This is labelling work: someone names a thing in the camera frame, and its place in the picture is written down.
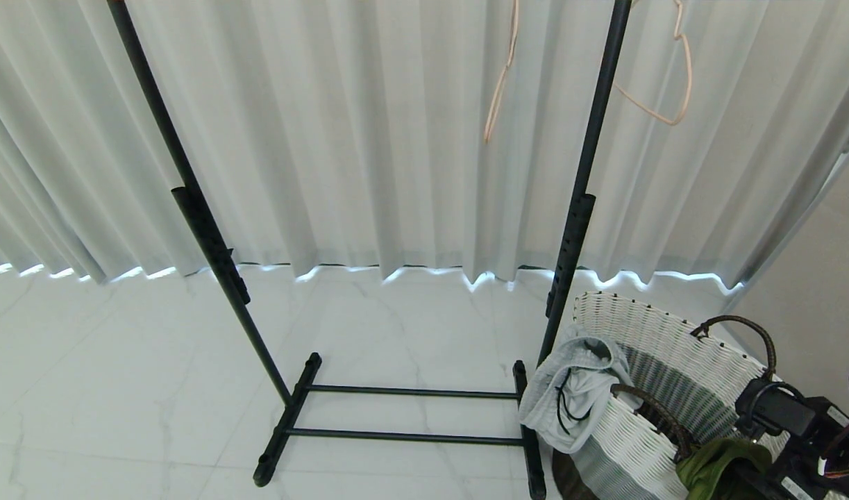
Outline pale grey shorts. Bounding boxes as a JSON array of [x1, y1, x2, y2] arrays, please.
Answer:
[[519, 326, 637, 456]]

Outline green long-sleeved shirt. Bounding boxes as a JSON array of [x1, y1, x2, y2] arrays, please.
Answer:
[[676, 437, 773, 500]]

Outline black clothes rack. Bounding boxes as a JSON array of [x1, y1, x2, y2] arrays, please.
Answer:
[[106, 0, 633, 500]]

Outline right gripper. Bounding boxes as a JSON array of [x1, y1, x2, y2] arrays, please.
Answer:
[[733, 434, 831, 500]]

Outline pink clothes hanger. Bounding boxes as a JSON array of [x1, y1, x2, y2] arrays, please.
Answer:
[[484, 0, 521, 144], [613, 0, 694, 127]]

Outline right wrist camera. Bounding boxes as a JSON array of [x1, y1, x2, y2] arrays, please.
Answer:
[[734, 380, 818, 440]]

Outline white laundry basket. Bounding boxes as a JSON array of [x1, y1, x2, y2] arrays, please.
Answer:
[[553, 292, 845, 500]]

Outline white curtain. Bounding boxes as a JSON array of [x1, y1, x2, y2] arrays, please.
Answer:
[[0, 0, 849, 294]]

